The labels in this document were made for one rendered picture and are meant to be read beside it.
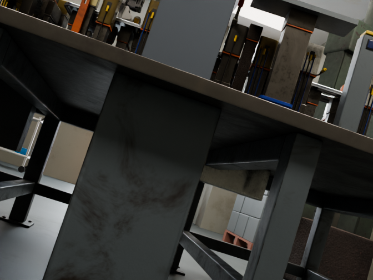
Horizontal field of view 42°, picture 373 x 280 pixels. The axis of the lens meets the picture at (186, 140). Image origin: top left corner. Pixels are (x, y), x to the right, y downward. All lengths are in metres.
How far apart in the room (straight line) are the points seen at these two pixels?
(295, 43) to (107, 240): 0.95
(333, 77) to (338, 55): 0.22
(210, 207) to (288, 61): 6.04
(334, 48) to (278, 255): 3.49
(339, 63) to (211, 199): 3.82
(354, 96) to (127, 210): 0.92
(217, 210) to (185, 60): 6.42
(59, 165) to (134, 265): 7.15
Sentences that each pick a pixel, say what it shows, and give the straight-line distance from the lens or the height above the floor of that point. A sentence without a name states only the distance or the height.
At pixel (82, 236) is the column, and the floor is 0.23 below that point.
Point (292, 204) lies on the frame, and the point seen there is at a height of 0.48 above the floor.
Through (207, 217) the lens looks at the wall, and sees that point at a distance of 7.67.
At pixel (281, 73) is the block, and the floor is 0.91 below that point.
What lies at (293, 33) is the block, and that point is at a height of 1.06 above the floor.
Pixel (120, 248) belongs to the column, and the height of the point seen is 0.23.
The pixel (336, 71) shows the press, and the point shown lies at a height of 1.83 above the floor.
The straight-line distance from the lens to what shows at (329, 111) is 2.12.
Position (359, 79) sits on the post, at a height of 0.98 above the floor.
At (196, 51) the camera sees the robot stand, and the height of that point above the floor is 0.80.
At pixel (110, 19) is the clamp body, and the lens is 1.94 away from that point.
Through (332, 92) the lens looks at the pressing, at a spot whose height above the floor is 1.00.
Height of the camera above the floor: 0.41
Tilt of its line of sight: 6 degrees up
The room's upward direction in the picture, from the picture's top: 18 degrees clockwise
